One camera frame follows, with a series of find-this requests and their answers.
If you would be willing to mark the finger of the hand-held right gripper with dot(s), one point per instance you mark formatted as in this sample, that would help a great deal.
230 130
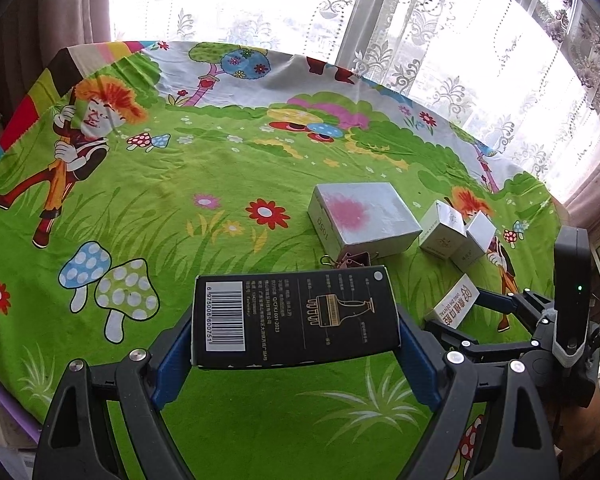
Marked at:
525 305
490 351

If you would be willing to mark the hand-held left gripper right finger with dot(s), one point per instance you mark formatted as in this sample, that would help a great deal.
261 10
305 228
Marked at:
420 365

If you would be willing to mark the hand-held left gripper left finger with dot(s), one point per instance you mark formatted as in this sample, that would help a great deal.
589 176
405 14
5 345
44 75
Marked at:
172 360

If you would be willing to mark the white box with red print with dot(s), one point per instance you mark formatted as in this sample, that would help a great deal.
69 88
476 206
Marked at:
455 297

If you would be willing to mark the black box with barcode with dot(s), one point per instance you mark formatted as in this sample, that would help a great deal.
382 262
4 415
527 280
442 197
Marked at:
295 315

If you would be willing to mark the purple storage box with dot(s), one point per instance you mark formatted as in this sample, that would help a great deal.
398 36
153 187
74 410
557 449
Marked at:
10 400

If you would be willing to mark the person's right forearm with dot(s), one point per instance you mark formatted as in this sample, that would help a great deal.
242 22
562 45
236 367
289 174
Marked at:
585 440

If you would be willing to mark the small white box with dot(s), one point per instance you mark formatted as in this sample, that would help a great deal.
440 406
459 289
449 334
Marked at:
442 232
475 242

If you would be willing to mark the pink drape curtain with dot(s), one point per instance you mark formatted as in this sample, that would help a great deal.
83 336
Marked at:
45 5
595 190

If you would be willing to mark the binder clips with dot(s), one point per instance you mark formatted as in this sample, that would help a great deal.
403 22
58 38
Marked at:
345 261

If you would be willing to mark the grey box with pink mark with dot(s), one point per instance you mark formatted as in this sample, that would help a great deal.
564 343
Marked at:
365 212

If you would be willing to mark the green cartoon printed tablecloth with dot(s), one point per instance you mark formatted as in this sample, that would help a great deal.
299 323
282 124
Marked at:
205 170

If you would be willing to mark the floral lace sheer curtain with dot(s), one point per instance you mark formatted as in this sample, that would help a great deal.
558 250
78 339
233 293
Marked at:
380 10

